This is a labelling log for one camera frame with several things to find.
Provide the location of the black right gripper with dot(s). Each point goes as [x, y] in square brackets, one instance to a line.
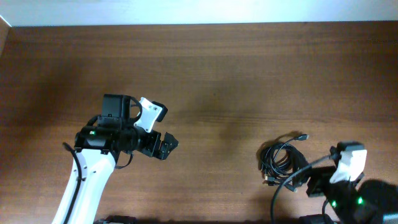
[315, 183]

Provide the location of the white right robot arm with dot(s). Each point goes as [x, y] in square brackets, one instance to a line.
[374, 201]

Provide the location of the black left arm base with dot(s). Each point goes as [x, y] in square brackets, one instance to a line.
[116, 219]

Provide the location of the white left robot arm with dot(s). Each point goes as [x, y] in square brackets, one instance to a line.
[124, 125]

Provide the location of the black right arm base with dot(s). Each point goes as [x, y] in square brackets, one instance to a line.
[316, 219]

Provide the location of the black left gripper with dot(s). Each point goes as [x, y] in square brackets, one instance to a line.
[160, 152]

